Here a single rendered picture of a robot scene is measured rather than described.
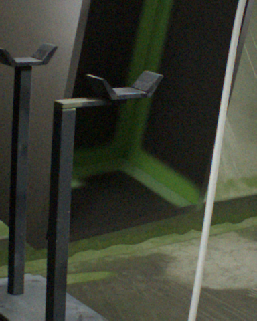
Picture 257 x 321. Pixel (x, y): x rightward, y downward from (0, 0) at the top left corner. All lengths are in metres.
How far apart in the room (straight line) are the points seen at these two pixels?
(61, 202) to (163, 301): 2.15
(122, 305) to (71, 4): 1.26
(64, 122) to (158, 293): 2.25
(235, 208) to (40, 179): 1.75
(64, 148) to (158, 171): 1.86
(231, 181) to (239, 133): 0.24
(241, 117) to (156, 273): 1.01
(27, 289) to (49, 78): 1.00
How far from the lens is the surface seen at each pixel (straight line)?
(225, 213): 3.78
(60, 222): 0.90
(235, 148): 3.89
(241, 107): 4.00
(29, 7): 2.16
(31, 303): 1.13
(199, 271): 2.04
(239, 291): 3.16
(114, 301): 3.00
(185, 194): 2.67
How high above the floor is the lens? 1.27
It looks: 15 degrees down
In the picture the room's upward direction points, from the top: 4 degrees clockwise
